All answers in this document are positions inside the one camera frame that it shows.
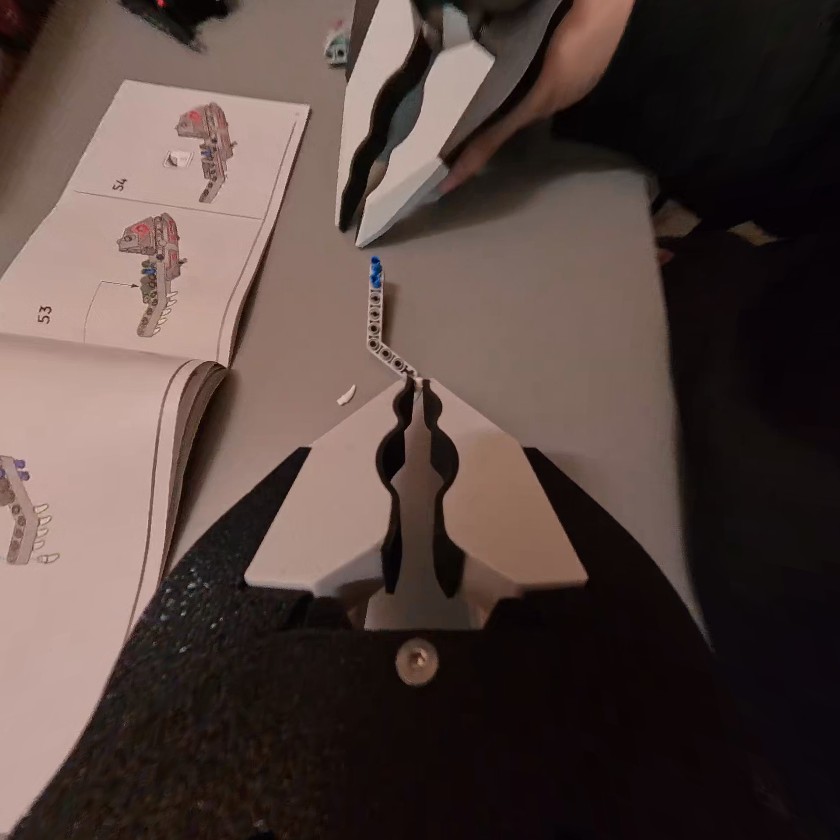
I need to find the person's right hand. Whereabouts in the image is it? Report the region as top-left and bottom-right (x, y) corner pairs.
(443, 0), (637, 194)

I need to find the bent grey toy beam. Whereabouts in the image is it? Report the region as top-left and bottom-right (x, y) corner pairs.
(365, 266), (421, 382)

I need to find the open instruction booklet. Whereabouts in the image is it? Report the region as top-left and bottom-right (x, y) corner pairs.
(0, 79), (311, 834)

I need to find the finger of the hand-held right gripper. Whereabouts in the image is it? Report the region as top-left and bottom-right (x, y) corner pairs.
(354, 0), (572, 250)
(335, 0), (437, 234)

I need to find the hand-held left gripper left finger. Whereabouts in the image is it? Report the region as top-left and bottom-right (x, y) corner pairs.
(244, 377), (416, 614)

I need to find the person's dark clothing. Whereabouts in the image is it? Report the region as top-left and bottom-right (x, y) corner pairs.
(656, 230), (840, 840)

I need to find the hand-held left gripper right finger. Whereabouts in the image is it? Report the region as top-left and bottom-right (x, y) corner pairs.
(422, 379), (589, 614)

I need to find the small teal toy piece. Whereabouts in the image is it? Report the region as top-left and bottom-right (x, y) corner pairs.
(323, 18), (352, 67)

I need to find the person's right forearm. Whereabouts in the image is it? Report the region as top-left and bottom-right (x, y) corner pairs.
(551, 0), (840, 234)

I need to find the black toy piece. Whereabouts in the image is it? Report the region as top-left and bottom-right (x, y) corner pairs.
(118, 0), (234, 52)

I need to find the grey desk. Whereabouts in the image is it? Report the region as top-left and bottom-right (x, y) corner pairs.
(0, 0), (713, 657)

